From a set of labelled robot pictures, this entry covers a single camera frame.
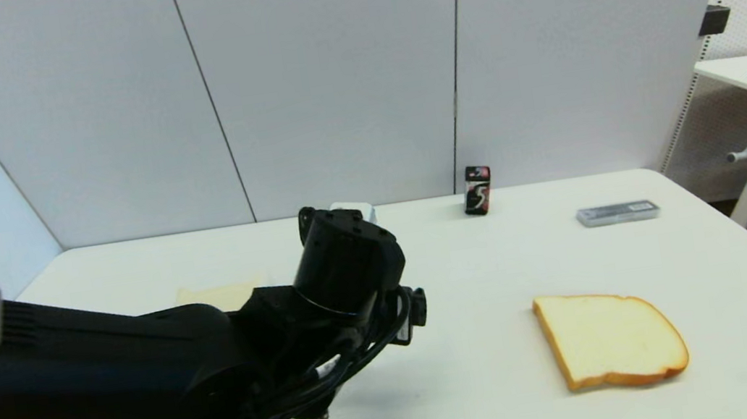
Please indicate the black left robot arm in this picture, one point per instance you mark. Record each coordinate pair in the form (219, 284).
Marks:
(113, 385)

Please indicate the black chewing gum pack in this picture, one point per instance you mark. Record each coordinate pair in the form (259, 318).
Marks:
(477, 191)

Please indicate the cream paper napkin stack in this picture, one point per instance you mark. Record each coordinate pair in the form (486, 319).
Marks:
(221, 295)

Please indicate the grey flat plastic case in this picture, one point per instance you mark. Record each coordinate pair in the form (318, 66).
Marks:
(617, 213)

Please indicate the white bread slice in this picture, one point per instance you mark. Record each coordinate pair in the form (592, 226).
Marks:
(607, 337)

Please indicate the small black box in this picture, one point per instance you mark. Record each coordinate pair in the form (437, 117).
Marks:
(713, 20)

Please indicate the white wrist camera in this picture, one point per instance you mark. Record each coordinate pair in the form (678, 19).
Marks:
(355, 210)

